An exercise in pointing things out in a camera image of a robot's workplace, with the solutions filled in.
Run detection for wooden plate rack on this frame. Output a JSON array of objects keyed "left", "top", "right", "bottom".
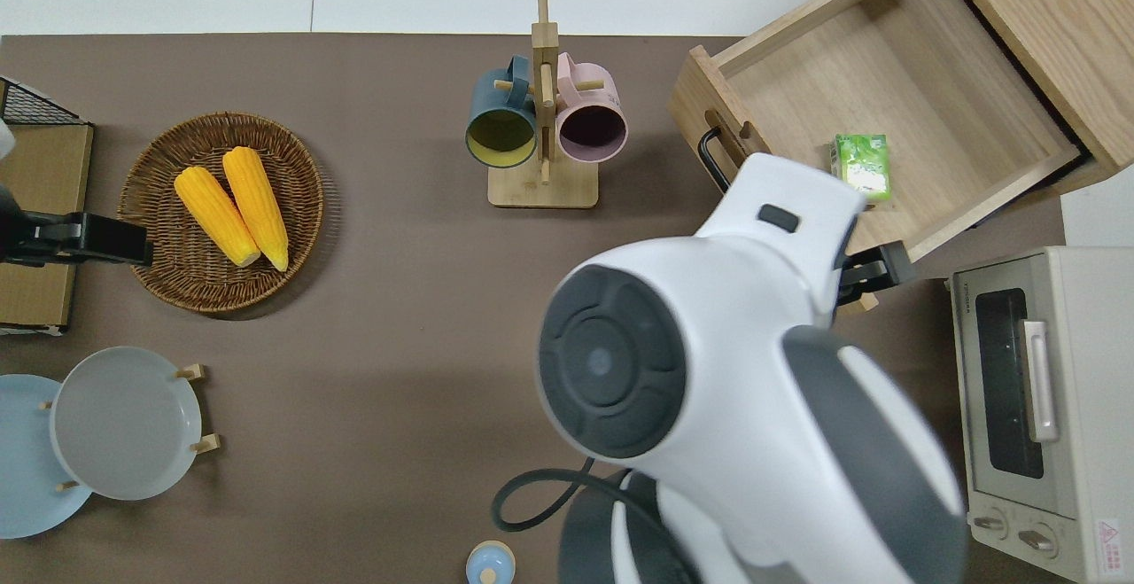
[{"left": 40, "top": 362, "right": 222, "bottom": 492}]

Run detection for brown table mat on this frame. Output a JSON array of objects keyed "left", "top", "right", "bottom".
[{"left": 0, "top": 33, "right": 1064, "bottom": 584}]

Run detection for white toaster oven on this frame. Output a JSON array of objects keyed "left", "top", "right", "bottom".
[{"left": 950, "top": 245, "right": 1134, "bottom": 584}]

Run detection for wooden mug tree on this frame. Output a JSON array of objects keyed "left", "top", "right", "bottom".
[{"left": 488, "top": 0, "right": 606, "bottom": 209}]

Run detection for wire grid storage box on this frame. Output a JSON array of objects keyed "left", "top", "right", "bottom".
[{"left": 0, "top": 77, "right": 95, "bottom": 337}]

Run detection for light wooden drawer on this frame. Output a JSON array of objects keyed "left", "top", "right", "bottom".
[{"left": 669, "top": 0, "right": 1084, "bottom": 312}]

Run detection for pink mug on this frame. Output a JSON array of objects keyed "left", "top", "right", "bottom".
[{"left": 555, "top": 52, "right": 629, "bottom": 165}]

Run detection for light blue plate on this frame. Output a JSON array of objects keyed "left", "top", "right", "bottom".
[{"left": 0, "top": 374, "right": 94, "bottom": 540}]

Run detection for black drawer handle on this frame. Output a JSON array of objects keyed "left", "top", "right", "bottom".
[{"left": 697, "top": 126, "right": 738, "bottom": 193}]

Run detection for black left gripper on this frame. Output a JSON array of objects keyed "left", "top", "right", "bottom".
[{"left": 0, "top": 212, "right": 154, "bottom": 268}]

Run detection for yellow corn cob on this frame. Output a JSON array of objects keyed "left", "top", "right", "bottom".
[
  {"left": 222, "top": 146, "right": 291, "bottom": 273},
  {"left": 174, "top": 166, "right": 262, "bottom": 269}
]

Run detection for grey plate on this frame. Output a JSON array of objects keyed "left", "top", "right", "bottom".
[{"left": 50, "top": 347, "right": 203, "bottom": 502}]

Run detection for round wicker basket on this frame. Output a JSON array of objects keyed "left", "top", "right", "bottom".
[{"left": 118, "top": 112, "right": 325, "bottom": 315}]

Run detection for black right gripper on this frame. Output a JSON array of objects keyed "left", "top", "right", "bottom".
[{"left": 835, "top": 241, "right": 920, "bottom": 308}]

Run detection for dark blue mug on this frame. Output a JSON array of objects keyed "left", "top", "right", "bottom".
[{"left": 466, "top": 55, "right": 539, "bottom": 169}]

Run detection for green drink carton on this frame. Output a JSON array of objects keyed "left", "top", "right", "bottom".
[{"left": 831, "top": 132, "right": 891, "bottom": 204}]

